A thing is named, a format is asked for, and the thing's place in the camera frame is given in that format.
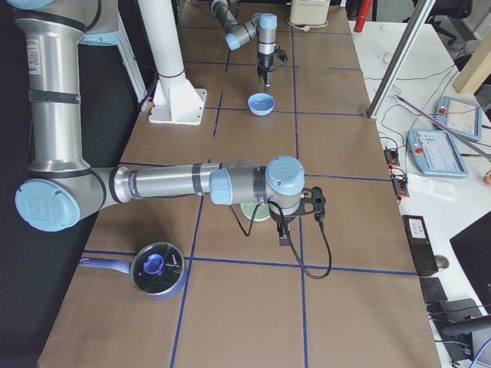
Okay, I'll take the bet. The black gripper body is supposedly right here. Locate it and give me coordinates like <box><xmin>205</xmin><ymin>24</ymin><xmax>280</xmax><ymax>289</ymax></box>
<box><xmin>268</xmin><ymin>186</ymin><xmax>326</xmax><ymax>230</ymax></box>
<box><xmin>257</xmin><ymin>53</ymin><xmax>275</xmax><ymax>76</ymax></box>

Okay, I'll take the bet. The green bowl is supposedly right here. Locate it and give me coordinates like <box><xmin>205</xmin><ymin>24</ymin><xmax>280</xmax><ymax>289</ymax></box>
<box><xmin>240</xmin><ymin>203</ymin><xmax>270</xmax><ymax>222</ymax></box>

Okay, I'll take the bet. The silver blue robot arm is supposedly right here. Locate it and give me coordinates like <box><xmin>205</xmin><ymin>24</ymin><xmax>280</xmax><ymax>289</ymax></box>
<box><xmin>7</xmin><ymin>1</ymin><xmax>325</xmax><ymax>237</ymax></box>
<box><xmin>209</xmin><ymin>0</ymin><xmax>278</xmax><ymax>91</ymax></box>

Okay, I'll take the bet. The blue bowl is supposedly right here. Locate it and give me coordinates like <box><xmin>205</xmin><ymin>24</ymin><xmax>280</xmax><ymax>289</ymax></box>
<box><xmin>247</xmin><ymin>93</ymin><xmax>275</xmax><ymax>117</ymax></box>

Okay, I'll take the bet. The cream bread maker appliance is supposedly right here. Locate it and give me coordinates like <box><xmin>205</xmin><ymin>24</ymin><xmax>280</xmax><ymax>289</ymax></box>
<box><xmin>288</xmin><ymin>0</ymin><xmax>330</xmax><ymax>31</ymax></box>

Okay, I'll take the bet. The orange black circuit board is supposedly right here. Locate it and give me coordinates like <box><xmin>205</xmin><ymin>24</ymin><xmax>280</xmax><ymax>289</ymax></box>
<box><xmin>384</xmin><ymin>148</ymin><xmax>410</xmax><ymax>202</ymax></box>

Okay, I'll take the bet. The black power adapter box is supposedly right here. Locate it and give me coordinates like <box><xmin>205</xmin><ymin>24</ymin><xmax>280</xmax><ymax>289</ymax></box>
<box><xmin>402</xmin><ymin>215</ymin><xmax>438</xmax><ymax>277</ymax></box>

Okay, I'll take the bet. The front teach pendant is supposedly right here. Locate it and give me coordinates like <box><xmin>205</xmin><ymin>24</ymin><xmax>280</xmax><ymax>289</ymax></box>
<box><xmin>407</xmin><ymin>129</ymin><xmax>468</xmax><ymax>178</ymax></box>

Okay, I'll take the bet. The teach pendant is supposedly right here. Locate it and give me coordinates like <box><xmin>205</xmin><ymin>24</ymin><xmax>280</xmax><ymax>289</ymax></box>
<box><xmin>435</xmin><ymin>96</ymin><xmax>483</xmax><ymax>142</ymax></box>
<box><xmin>407</xmin><ymin>129</ymin><xmax>468</xmax><ymax>178</ymax></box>

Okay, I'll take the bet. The black monitor corner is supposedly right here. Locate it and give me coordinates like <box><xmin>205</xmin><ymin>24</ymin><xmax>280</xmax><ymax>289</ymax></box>
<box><xmin>450</xmin><ymin>214</ymin><xmax>491</xmax><ymax>313</ymax></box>

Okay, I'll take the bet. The rear teach pendant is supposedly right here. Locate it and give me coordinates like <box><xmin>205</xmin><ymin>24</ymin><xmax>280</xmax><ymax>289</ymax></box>
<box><xmin>435</xmin><ymin>96</ymin><xmax>483</xmax><ymax>142</ymax></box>

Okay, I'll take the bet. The blue pot with glass lid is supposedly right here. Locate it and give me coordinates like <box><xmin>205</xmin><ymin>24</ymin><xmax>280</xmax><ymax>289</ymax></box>
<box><xmin>79</xmin><ymin>242</ymin><xmax>188</xmax><ymax>300</ymax></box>

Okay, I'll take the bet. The black office chair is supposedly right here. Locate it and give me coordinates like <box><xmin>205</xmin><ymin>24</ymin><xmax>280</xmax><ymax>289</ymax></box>
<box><xmin>426</xmin><ymin>298</ymin><xmax>490</xmax><ymax>367</ymax></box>

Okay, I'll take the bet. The wooden plank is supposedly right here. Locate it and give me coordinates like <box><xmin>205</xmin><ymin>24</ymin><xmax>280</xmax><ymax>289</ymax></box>
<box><xmin>453</xmin><ymin>34</ymin><xmax>491</xmax><ymax>94</ymax></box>

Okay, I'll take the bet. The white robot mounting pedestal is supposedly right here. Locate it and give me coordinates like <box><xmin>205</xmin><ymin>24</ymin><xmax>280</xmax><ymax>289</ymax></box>
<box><xmin>138</xmin><ymin>0</ymin><xmax>207</xmax><ymax>126</ymax></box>

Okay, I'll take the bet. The aluminium frame post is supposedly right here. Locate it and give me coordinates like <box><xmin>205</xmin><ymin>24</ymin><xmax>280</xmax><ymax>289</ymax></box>
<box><xmin>367</xmin><ymin>0</ymin><xmax>436</xmax><ymax>119</ymax></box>

